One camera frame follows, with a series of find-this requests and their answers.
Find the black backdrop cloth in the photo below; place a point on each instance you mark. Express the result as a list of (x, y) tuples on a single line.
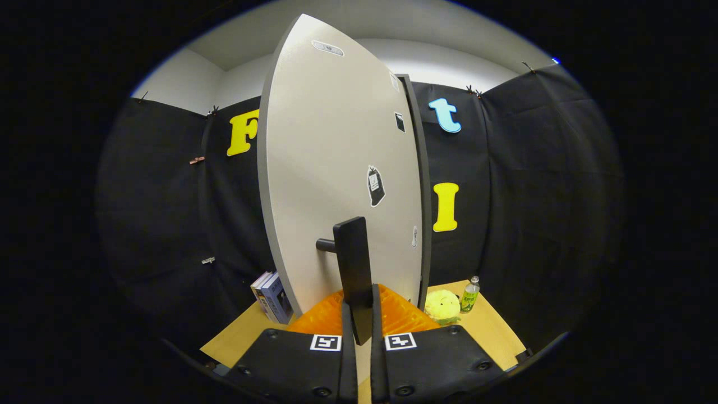
[(533, 196)]

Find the beige shoe cabinet door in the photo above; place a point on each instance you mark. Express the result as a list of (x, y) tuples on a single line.
[(325, 140)]

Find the white book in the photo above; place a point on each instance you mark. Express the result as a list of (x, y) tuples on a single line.
[(261, 289)]

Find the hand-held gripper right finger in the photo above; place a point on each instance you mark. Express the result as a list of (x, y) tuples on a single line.
[(432, 365)]

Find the grey shoe cabinet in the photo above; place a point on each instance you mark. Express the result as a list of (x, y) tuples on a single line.
[(426, 196)]

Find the blue book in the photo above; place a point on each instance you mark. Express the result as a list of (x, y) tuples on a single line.
[(277, 300)]

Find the yellow plush toy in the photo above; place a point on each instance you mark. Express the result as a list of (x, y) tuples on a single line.
[(442, 306)]

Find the green label bottle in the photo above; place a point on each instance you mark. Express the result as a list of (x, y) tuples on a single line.
[(469, 297)]

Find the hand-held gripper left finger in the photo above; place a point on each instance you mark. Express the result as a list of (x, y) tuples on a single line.
[(291, 365)]

